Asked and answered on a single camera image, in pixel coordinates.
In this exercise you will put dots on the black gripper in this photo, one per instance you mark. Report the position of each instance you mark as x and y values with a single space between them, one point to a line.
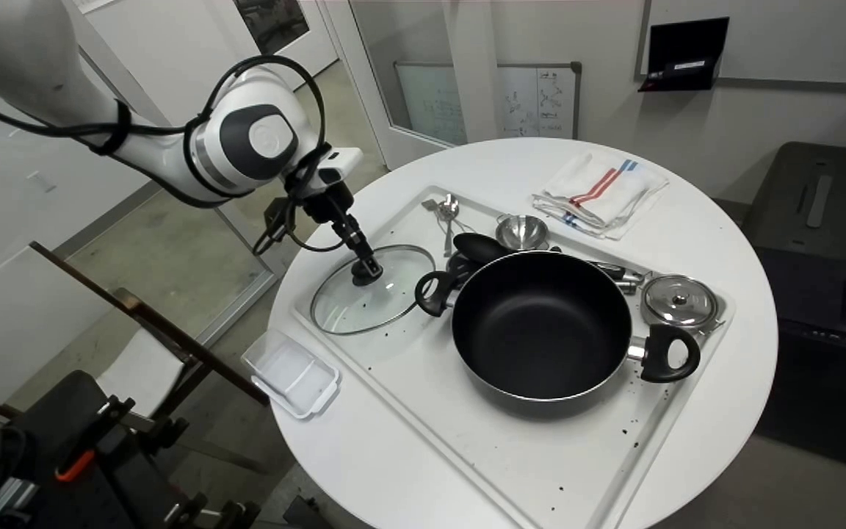
323 198

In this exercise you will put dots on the glass lid with black knob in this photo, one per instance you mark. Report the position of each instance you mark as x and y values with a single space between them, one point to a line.
366 310

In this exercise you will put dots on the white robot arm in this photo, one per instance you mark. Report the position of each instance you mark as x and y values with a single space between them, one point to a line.
43 69

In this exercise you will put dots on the black cooking pot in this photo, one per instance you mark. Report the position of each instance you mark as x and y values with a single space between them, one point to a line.
542 332

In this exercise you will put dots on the white door with glass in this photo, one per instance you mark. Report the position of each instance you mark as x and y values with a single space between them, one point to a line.
463 69

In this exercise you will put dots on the black measuring spoon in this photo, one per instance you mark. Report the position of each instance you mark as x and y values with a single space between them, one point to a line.
484 251

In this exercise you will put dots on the clear plastic container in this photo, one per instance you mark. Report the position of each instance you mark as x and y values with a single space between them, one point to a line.
291 370

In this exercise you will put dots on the metal measuring cup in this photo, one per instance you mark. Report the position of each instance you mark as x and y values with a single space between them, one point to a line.
523 232

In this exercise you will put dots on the black tripod stand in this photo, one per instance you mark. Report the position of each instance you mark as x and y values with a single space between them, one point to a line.
149 323

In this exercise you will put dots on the small leaning whiteboard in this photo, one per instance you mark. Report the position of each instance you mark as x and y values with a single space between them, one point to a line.
542 97

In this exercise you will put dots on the white striped cloth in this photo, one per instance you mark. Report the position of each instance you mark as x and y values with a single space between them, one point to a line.
608 195

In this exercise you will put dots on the black marker holder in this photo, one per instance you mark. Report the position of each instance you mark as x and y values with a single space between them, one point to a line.
685 54

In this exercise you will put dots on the black storage bin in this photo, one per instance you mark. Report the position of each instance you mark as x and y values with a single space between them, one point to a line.
814 214

